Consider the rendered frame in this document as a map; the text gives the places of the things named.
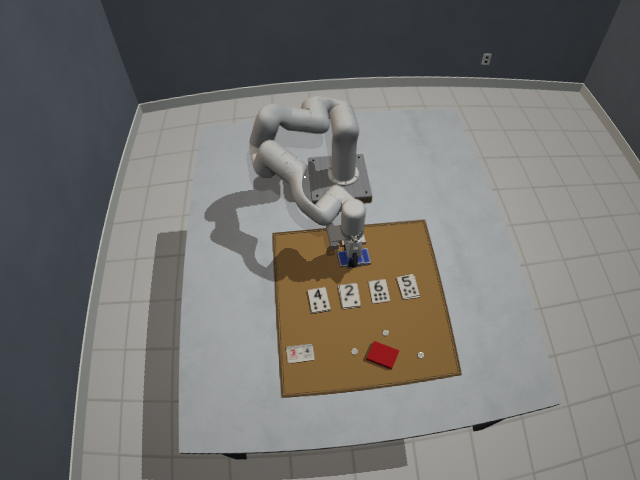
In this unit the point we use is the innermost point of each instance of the brown flat mat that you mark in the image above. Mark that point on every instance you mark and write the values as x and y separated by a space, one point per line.
305 261

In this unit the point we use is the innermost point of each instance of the red flat square block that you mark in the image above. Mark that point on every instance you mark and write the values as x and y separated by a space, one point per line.
382 355

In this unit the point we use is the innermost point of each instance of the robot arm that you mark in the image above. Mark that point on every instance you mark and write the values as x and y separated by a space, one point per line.
273 159

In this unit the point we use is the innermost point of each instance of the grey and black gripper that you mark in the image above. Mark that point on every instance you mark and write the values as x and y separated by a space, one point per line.
354 250

